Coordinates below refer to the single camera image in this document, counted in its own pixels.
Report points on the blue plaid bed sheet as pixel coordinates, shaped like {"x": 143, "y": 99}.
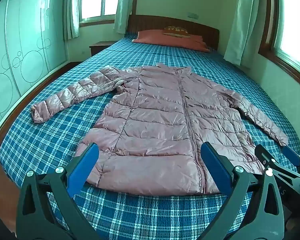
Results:
{"x": 52, "y": 142}

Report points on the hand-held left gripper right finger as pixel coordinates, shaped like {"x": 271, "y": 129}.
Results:
{"x": 216, "y": 167}

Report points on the wooden nightstand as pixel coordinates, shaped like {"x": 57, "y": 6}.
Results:
{"x": 100, "y": 47}

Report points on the pink puffer jacket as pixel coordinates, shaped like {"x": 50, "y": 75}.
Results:
{"x": 152, "y": 120}

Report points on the small patterned brown pillow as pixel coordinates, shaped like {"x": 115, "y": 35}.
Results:
{"x": 176, "y": 30}

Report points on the wardrobe with circle pattern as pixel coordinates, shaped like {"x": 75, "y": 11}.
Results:
{"x": 22, "y": 42}

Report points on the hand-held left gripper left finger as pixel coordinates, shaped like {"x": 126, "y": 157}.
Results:
{"x": 83, "y": 170}

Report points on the light green curtain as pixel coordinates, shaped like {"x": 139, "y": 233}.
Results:
{"x": 245, "y": 25}
{"x": 72, "y": 10}
{"x": 123, "y": 7}

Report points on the red pillow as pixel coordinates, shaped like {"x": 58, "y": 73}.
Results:
{"x": 157, "y": 39}

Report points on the wooden headboard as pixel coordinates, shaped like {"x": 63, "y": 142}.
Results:
{"x": 150, "y": 22}

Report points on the white wall outlet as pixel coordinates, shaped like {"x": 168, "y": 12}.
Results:
{"x": 192, "y": 15}

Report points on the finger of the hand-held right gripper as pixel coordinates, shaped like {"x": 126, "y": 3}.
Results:
{"x": 263, "y": 156}
{"x": 292, "y": 156}

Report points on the wooden framed window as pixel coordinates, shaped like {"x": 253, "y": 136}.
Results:
{"x": 97, "y": 0}
{"x": 290, "y": 25}

